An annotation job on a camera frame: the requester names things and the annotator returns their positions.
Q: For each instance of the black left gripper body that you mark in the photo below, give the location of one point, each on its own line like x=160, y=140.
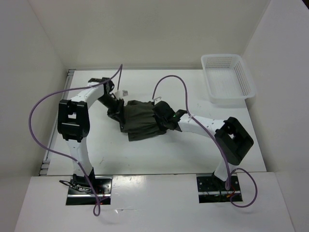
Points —
x=113, y=106

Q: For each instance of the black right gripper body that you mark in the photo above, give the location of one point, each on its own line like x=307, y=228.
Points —
x=162, y=122

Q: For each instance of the olive green shorts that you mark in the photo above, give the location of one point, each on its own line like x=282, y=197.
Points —
x=140, y=123

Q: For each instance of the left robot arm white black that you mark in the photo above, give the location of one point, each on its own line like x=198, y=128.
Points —
x=73, y=124

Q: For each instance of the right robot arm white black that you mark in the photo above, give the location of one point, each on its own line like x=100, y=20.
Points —
x=231, y=138

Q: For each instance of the white perforated plastic basket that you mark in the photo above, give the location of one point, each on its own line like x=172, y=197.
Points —
x=228, y=79

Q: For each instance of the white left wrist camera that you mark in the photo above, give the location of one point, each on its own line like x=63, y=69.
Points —
x=119, y=94

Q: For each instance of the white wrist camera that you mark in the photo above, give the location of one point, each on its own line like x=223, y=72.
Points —
x=156, y=100
x=119, y=94

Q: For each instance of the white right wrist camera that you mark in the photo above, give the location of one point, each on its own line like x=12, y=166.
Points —
x=156, y=100

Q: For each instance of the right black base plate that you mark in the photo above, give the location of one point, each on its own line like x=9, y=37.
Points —
x=212, y=190

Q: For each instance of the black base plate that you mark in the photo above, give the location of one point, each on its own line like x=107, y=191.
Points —
x=82, y=194
x=212, y=190

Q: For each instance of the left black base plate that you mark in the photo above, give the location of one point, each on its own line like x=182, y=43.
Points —
x=82, y=194

